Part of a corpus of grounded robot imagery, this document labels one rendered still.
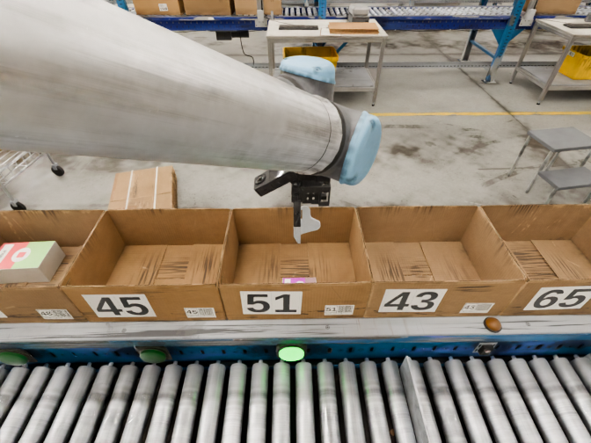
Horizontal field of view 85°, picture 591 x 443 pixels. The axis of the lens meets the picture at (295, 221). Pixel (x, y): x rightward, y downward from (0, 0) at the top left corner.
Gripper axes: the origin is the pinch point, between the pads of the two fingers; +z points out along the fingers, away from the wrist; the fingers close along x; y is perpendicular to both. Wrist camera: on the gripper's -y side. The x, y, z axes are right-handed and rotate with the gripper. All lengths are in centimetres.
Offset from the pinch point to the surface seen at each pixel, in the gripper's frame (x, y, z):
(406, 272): 8.0, 35.9, 29.5
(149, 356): -16, -41, 35
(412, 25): 415, 155, 49
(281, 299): -8.2, -3.7, 19.4
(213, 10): 418, -97, 34
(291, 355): -15.9, -1.3, 35.9
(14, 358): -16, -78, 35
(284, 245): 19.9, -3.6, 29.5
